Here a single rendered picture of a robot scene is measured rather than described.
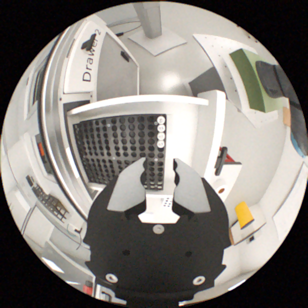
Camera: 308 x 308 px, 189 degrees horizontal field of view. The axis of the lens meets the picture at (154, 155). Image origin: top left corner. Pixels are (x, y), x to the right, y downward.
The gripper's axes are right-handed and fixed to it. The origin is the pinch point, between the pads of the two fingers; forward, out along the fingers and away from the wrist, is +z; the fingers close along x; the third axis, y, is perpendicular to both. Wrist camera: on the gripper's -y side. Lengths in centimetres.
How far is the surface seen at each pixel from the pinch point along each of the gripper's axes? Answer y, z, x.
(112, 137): -0.4, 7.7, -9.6
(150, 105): -6.1, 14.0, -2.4
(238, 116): -6, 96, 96
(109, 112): -5.3, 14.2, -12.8
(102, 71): -22.7, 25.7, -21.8
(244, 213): 171, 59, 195
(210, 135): -1.7, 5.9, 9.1
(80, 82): -15.1, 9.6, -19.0
